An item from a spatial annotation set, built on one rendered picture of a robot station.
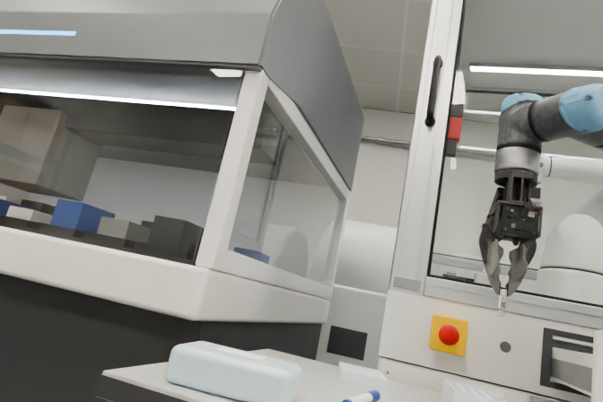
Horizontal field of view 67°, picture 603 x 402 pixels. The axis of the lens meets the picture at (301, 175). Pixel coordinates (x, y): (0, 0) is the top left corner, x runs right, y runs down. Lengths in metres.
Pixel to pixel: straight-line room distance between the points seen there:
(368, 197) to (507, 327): 3.33
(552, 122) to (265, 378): 0.61
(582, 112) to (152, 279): 0.84
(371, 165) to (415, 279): 3.36
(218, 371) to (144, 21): 0.94
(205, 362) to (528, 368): 0.72
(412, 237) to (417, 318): 0.18
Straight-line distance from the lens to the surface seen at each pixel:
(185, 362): 0.60
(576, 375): 0.95
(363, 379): 0.92
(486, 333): 1.10
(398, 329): 1.10
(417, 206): 1.13
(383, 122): 4.58
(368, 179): 4.38
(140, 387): 0.60
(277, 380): 0.57
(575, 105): 0.85
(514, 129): 0.91
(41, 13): 1.54
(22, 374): 1.29
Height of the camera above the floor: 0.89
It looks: 15 degrees up
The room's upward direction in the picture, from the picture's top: 12 degrees clockwise
